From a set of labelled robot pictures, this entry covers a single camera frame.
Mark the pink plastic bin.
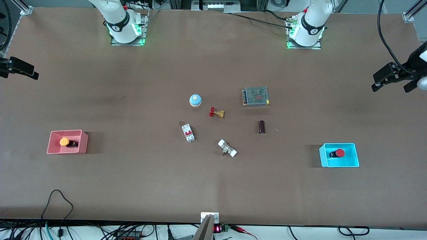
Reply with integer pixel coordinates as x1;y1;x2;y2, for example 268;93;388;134
47;130;89;155

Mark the silver electrical box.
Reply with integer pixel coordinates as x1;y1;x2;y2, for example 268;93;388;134
191;0;241;13

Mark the metal mesh power supply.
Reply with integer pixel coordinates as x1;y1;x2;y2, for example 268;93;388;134
242;86;270;107

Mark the white metal bracket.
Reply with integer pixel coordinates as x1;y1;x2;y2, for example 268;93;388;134
200;212;220;224

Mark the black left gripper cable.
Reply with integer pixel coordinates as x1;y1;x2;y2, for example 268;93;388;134
377;0;413;76

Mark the white ended metal valve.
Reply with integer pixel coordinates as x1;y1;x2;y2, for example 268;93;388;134
218;139;238;158

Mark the grey metal bar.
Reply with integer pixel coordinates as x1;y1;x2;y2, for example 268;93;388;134
192;215;215;240

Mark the cyan plastic bin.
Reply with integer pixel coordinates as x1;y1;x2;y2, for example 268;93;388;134
319;143;360;168

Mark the black cable to arm base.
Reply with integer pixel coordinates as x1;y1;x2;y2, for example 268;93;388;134
221;11;295;30

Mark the black coiled cable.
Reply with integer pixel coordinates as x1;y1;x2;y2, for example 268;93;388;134
338;226;370;237

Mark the red clip lead cable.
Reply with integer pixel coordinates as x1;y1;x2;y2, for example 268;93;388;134
231;225;258;240

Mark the aluminium frame corner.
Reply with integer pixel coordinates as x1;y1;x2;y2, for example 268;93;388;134
402;0;427;23
9;0;34;16

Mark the yellow push button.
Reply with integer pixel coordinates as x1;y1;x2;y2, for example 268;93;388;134
59;137;79;148

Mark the thin black looped cable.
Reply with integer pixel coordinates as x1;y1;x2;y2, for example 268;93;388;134
41;190;74;238

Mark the white red circuit breaker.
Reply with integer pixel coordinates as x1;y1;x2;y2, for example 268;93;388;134
181;124;195;143

